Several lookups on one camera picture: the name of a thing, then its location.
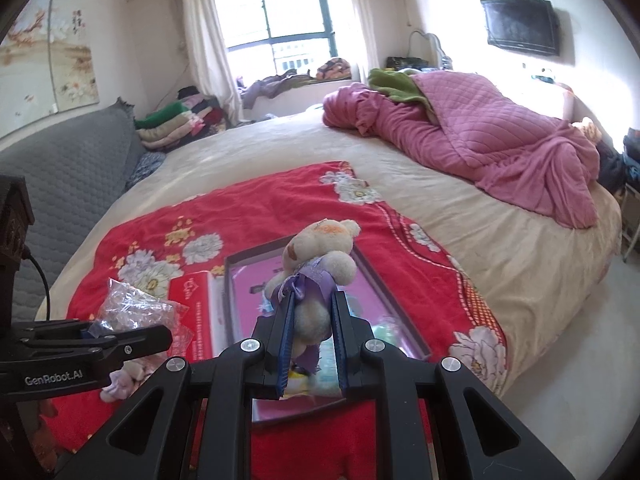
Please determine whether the chair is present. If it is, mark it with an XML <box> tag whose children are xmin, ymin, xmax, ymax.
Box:
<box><xmin>620</xmin><ymin>185</ymin><xmax>640</xmax><ymax>261</ymax></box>

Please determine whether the white teddy bear pink dress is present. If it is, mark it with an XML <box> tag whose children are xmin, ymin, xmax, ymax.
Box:
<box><xmin>99</xmin><ymin>357</ymin><xmax>166</xmax><ymax>403</ymax></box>

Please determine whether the black wall television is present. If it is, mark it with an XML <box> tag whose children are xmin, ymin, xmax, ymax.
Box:
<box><xmin>480</xmin><ymin>0</ymin><xmax>561</xmax><ymax>58</ymax></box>

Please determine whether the white curtain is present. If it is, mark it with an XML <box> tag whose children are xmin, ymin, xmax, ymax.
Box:
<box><xmin>179</xmin><ymin>0</ymin><xmax>246</xmax><ymax>126</ymax></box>
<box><xmin>327</xmin><ymin>0</ymin><xmax>383</xmax><ymax>83</ymax></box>

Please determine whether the dark cardboard box tray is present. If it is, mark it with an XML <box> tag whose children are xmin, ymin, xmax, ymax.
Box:
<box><xmin>222</xmin><ymin>232</ymin><xmax>433</xmax><ymax>426</ymax></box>

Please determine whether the bed with cream sheet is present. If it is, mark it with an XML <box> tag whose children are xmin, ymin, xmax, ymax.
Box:
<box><xmin>35</xmin><ymin>105</ymin><xmax>626</xmax><ymax>411</ymax></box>

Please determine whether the beige pillow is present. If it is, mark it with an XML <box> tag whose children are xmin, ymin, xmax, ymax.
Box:
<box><xmin>570</xmin><ymin>116</ymin><xmax>601</xmax><ymax>143</ymax></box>

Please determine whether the dark clothes pile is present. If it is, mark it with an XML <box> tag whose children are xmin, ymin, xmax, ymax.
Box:
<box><xmin>595</xmin><ymin>130</ymin><xmax>640</xmax><ymax>196</ymax></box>

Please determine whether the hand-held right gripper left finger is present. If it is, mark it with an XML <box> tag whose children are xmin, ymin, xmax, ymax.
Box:
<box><xmin>52</xmin><ymin>290</ymin><xmax>296</xmax><ymax>480</ymax></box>

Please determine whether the green blanket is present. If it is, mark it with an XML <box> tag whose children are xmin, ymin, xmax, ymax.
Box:
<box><xmin>367</xmin><ymin>67</ymin><xmax>441</xmax><ymax>123</ymax></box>

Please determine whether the black cable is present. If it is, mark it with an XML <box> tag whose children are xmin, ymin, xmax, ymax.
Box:
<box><xmin>22</xmin><ymin>245</ymin><xmax>51</xmax><ymax>321</ymax></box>

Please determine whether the black bag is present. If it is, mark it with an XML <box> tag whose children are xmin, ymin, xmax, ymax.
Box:
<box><xmin>386</xmin><ymin>55</ymin><xmax>431</xmax><ymax>72</ymax></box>

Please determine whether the grey quilted headboard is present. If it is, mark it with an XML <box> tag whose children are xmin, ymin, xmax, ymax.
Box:
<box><xmin>0</xmin><ymin>97</ymin><xmax>143</xmax><ymax>321</ymax></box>

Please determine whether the clear plastic bag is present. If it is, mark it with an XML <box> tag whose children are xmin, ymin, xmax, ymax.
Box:
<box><xmin>92</xmin><ymin>277</ymin><xmax>195</xmax><ymax>361</ymax></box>

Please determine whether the small teddy bear purple dress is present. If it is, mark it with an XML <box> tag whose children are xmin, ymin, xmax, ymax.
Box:
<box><xmin>264</xmin><ymin>217</ymin><xmax>362</xmax><ymax>376</ymax></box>

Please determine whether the colourful patterned cloth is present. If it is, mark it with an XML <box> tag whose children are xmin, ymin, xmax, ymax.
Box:
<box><xmin>314</xmin><ymin>57</ymin><xmax>353</xmax><ymax>81</ymax></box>

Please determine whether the red tissue box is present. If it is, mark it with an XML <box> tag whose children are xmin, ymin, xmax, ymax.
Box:
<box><xmin>167</xmin><ymin>269</ymin><xmax>231</xmax><ymax>363</ymax></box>

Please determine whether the dark floral pillow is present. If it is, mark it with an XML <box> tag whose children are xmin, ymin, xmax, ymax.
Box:
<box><xmin>125</xmin><ymin>151</ymin><xmax>167</xmax><ymax>191</ymax></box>

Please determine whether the white curved hose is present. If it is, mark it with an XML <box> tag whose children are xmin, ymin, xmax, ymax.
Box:
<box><xmin>406</xmin><ymin>29</ymin><xmax>455</xmax><ymax>70</ymax></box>

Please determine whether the grey clothes pile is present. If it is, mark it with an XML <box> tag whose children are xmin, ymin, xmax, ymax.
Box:
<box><xmin>239</xmin><ymin>72</ymin><xmax>321</xmax><ymax>108</ymax></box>

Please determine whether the stack of folded clothes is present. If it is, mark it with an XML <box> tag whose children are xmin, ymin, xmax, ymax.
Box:
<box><xmin>134</xmin><ymin>86</ymin><xmax>228</xmax><ymax>153</ymax></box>

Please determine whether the pink quilted blanket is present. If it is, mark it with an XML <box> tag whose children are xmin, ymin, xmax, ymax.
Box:
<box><xmin>321</xmin><ymin>71</ymin><xmax>601</xmax><ymax>230</ymax></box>

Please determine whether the floral wall painting panel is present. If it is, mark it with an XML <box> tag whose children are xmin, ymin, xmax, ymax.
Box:
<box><xmin>47</xmin><ymin>0</ymin><xmax>101</xmax><ymax>111</ymax></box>
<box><xmin>0</xmin><ymin>0</ymin><xmax>56</xmax><ymax>136</ymax></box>

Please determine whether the window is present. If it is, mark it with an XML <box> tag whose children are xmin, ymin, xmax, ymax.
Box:
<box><xmin>212</xmin><ymin>0</ymin><xmax>346</xmax><ymax>78</ymax></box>

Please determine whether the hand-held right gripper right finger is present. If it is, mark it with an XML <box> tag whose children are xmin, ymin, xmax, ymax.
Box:
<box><xmin>330</xmin><ymin>290</ymin><xmax>576</xmax><ymax>480</ymax></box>

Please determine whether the red floral blanket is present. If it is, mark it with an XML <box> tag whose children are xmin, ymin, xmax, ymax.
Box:
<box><xmin>37</xmin><ymin>161</ymin><xmax>508</xmax><ymax>480</ymax></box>

